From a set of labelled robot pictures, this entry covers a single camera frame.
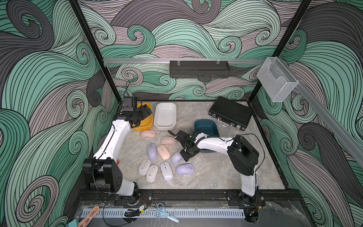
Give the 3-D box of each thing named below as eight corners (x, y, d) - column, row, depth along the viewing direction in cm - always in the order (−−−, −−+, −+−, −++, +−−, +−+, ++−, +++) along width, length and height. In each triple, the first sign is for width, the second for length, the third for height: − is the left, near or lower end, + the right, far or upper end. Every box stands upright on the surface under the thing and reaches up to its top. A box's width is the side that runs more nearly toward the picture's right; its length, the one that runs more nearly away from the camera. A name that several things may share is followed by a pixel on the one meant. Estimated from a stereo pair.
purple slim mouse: (148, 161, 88) (148, 160, 86) (147, 145, 95) (146, 144, 94) (158, 159, 89) (157, 157, 87) (156, 144, 96) (155, 142, 94)
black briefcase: (205, 118, 111) (206, 112, 106) (217, 100, 125) (218, 94, 120) (241, 135, 101) (245, 130, 96) (250, 113, 114) (253, 108, 109)
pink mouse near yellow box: (140, 137, 99) (140, 136, 98) (142, 131, 103) (141, 129, 101) (155, 137, 99) (154, 136, 98) (155, 131, 103) (155, 129, 101)
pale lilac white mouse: (165, 182, 80) (164, 181, 78) (159, 165, 87) (159, 163, 85) (174, 178, 82) (174, 177, 80) (168, 161, 88) (168, 159, 87)
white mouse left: (137, 174, 83) (136, 172, 81) (143, 159, 89) (142, 157, 87) (146, 176, 82) (145, 175, 80) (151, 161, 88) (151, 159, 86)
